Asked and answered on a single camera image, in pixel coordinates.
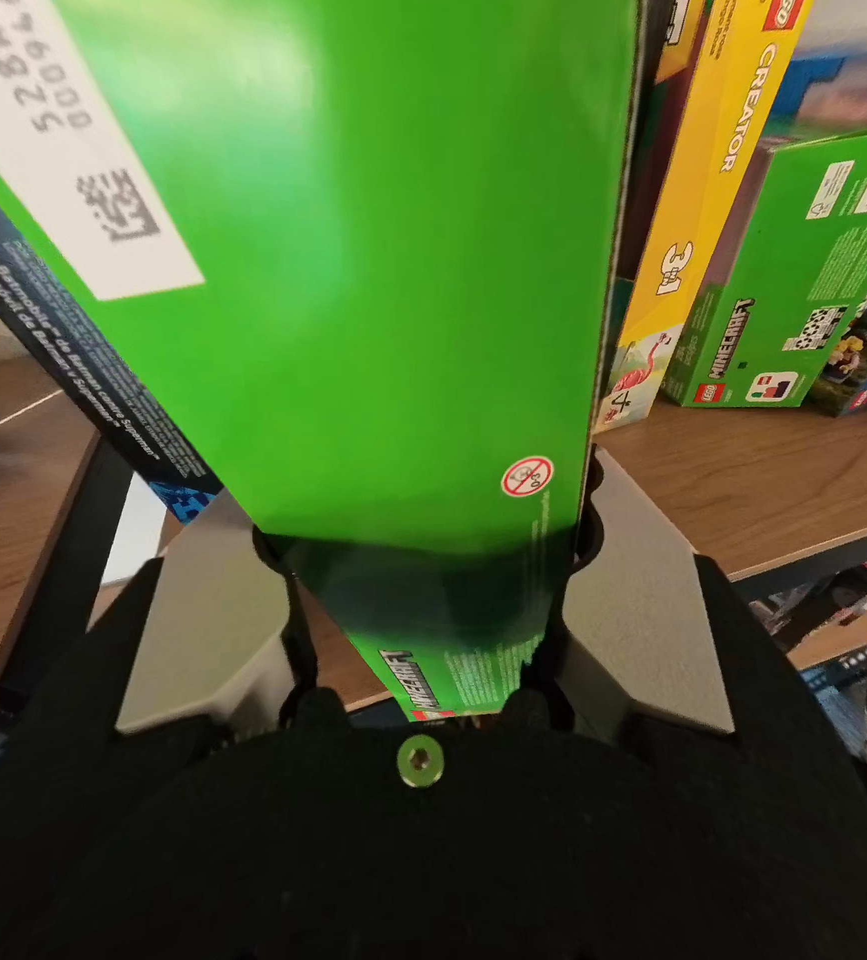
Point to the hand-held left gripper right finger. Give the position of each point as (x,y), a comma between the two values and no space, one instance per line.
(643,600)

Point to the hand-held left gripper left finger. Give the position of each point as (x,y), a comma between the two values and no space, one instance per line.
(201,622)

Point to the large green toy box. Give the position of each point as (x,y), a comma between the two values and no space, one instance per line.
(366,300)

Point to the dark blue toy box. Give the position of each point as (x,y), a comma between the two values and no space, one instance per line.
(103,360)

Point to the small green toy box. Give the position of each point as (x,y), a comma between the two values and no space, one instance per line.
(778,285)

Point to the yellow toy box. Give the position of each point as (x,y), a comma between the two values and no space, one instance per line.
(711,195)

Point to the pale blue toy box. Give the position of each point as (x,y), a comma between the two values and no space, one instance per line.
(838,90)

